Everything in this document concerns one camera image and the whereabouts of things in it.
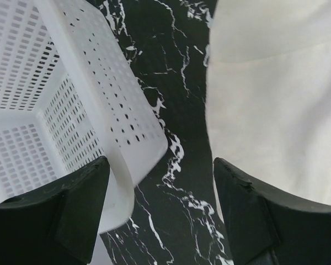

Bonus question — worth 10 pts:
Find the white perforated plastic basket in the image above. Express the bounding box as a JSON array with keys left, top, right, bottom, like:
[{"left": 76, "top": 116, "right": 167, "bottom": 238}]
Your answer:
[{"left": 0, "top": 1, "right": 168, "bottom": 234}]

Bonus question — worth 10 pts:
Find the black marble pattern mat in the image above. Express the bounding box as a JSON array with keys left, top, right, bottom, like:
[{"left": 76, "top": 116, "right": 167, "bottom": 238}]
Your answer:
[{"left": 93, "top": 1, "right": 232, "bottom": 264}]

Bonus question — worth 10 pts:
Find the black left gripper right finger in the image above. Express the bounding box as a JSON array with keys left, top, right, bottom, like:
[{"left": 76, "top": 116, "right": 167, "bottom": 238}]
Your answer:
[{"left": 213, "top": 158, "right": 331, "bottom": 264}]

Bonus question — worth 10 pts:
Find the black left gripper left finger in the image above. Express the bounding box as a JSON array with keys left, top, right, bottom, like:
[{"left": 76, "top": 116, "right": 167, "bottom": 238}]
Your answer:
[{"left": 0, "top": 156, "right": 110, "bottom": 264}]

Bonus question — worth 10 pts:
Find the cream white t shirt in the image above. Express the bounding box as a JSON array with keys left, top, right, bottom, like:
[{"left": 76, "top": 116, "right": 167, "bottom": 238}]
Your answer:
[{"left": 205, "top": 1, "right": 331, "bottom": 205}]

